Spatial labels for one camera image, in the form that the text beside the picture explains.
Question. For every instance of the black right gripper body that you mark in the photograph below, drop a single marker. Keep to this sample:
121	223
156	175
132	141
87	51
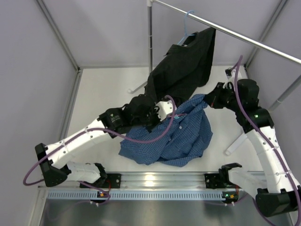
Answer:
225	98

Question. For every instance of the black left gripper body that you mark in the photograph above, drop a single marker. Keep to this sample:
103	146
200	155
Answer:
150	119

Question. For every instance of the blue checked shirt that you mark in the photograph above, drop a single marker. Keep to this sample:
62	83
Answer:
187	138

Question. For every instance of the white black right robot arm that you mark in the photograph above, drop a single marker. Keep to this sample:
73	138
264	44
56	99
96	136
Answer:
280	192

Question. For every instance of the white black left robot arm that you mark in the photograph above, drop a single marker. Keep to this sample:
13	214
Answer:
55	160

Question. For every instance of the black pinstriped shirt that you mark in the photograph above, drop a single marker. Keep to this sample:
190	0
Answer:
184	68

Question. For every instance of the white left rack foot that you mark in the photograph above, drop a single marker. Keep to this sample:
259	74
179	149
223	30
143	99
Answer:
136	88

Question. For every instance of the silver right rack pole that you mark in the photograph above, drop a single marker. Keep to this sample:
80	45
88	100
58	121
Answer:
285	94

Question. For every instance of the silver rack pole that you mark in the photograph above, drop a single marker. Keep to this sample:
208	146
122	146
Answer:
150	43
285	94

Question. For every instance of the silver clothes rack top bar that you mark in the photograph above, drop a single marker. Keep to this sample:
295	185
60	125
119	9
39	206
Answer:
232	33

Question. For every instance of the silver left rack pole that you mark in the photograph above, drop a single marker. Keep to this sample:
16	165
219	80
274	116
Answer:
150	43

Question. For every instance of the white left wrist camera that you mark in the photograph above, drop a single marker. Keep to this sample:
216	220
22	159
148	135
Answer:
165	109

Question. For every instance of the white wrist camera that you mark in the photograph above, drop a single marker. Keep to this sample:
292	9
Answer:
230	74
165	109

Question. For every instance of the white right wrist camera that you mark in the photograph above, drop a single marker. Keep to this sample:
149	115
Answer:
230	74

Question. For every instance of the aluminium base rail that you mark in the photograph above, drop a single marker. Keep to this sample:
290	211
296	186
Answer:
162	180

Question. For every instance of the blue wire hanger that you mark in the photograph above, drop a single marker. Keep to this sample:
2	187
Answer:
186	34

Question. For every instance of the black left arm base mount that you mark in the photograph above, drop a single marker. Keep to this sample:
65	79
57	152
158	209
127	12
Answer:
110	180

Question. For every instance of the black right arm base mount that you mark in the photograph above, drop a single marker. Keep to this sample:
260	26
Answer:
216	181

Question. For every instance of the grey slotted cable duct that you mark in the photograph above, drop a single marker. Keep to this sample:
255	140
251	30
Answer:
141	195

